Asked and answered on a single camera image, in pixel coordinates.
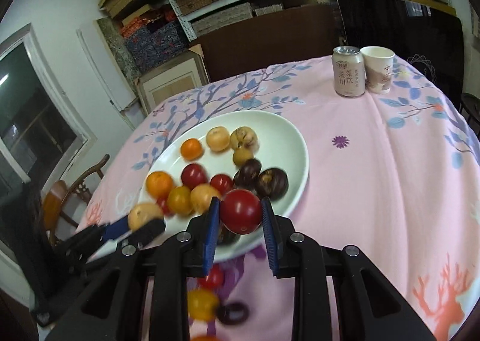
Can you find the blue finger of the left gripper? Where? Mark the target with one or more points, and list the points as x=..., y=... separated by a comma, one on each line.
x=115, y=230
x=139, y=239

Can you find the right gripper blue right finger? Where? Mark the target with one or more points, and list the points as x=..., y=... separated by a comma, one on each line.
x=272, y=236

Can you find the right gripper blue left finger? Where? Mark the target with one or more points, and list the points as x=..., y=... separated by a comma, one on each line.
x=210, y=234

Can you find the pale yellow fruit gripped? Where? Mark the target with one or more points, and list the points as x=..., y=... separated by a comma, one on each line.
x=143, y=213

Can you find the red tomato front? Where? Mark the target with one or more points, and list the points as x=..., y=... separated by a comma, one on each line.
x=240, y=211

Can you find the large yellow passion fruit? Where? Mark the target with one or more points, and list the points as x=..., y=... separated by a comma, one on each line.
x=201, y=197

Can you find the red plum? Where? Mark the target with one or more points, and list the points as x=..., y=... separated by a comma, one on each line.
x=222, y=183
x=194, y=175

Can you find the small red tomato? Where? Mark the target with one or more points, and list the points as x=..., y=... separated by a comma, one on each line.
x=162, y=202

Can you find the speckled yellow fruit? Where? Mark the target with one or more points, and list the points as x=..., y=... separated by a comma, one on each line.
x=244, y=137

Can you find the small yellow orange fruit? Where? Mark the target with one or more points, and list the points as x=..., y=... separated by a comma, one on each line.
x=179, y=201

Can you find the orange mandarin right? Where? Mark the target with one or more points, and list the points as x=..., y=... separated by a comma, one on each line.
x=159, y=184

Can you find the wooden chair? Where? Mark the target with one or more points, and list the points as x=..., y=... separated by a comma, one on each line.
x=60, y=194

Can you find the small tan fruit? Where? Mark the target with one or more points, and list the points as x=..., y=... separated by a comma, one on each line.
x=241, y=156

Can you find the small orange mandarin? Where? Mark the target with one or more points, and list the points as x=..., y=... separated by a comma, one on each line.
x=191, y=149

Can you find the yellow orange left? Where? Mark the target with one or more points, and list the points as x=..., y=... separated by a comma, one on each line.
x=202, y=304

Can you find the white oval plate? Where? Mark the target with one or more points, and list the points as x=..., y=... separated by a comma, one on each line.
x=281, y=145

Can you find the pale yellow round fruit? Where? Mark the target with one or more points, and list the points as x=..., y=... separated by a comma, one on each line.
x=217, y=139

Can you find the small dark plum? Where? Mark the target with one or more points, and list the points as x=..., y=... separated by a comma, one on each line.
x=232, y=314

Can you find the pink deer tablecloth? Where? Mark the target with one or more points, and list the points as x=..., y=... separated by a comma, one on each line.
x=396, y=175

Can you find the cardboard framed box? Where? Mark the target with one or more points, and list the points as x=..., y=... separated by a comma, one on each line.
x=184, y=72

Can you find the paper cup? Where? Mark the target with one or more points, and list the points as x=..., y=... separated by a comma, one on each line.
x=378, y=63

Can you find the black board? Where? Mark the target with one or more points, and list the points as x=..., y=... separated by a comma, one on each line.
x=432, y=41

